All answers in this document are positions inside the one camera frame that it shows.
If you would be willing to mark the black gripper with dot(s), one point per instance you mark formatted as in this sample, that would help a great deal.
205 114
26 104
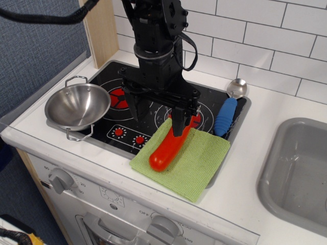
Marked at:
161 82

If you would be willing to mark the blue-handled metal spoon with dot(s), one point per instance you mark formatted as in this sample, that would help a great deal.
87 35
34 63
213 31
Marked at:
235 90

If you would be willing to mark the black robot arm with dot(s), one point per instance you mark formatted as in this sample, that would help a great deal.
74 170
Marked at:
158 28

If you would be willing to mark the black toy stove top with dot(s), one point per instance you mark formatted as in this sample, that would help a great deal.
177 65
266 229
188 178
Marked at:
117 131

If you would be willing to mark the red toy sausage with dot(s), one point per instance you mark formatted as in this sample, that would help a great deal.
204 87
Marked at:
166 152

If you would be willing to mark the green woven cloth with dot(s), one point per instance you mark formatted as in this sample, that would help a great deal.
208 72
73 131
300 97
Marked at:
194 166

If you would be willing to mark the grey oven knob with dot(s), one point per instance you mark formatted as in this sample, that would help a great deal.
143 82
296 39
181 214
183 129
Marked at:
163 229

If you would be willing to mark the white toy oven front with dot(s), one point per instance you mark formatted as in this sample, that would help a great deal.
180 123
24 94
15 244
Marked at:
88 213

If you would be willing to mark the grey timer knob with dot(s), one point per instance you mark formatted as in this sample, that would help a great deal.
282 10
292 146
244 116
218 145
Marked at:
60 180

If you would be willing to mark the grey sink basin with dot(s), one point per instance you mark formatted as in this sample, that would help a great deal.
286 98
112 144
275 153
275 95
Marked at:
292 185

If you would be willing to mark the yellow black object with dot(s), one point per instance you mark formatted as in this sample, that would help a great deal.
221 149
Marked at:
22 238

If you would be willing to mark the steel bowl with handles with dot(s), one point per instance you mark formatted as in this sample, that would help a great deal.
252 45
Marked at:
77 107

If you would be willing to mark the light wooden post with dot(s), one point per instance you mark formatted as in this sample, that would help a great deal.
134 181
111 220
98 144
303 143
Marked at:
101 32

